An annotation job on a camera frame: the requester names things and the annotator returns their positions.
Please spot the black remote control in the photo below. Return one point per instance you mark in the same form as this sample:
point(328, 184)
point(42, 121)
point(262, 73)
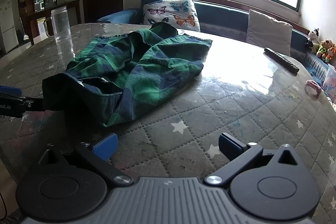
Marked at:
point(281, 59)

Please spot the brown green plush toy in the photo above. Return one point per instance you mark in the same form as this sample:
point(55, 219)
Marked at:
point(323, 48)

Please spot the pink scrunchie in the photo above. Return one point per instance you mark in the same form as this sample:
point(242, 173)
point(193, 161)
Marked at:
point(313, 87)

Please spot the grey quilted star table cover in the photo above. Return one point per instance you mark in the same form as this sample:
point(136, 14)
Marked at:
point(183, 113)

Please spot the clear glass mug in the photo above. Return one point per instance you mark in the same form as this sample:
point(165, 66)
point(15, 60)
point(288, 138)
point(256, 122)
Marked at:
point(61, 24)

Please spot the green blue plaid shirt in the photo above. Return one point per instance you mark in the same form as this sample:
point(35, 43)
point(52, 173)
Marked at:
point(147, 69)

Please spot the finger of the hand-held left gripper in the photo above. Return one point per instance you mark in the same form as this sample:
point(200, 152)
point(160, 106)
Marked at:
point(34, 104)

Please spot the white broom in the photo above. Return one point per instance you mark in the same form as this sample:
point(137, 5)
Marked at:
point(25, 35)

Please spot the clear printed plastic bag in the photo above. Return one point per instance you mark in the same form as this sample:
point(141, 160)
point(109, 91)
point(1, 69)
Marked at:
point(330, 85)

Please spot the orange plush toy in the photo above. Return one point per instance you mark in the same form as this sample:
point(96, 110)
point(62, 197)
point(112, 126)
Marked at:
point(331, 54)

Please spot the white fridge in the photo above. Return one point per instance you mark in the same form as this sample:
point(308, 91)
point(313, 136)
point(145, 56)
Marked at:
point(8, 27)

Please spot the butterfly print pillow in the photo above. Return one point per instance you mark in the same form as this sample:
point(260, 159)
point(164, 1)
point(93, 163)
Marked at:
point(170, 11)

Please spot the grey square cushion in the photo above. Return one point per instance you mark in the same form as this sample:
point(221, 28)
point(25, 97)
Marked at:
point(267, 32)

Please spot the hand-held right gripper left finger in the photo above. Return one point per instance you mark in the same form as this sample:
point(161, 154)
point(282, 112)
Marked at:
point(106, 148)

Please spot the blue sofa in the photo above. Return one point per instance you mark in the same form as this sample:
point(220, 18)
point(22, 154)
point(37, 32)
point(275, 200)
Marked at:
point(223, 16)

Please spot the blue cushion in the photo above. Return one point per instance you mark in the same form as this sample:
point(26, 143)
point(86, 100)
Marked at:
point(120, 16)

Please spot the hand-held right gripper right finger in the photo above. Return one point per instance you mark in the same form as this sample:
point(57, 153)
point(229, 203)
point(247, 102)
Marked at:
point(231, 146)

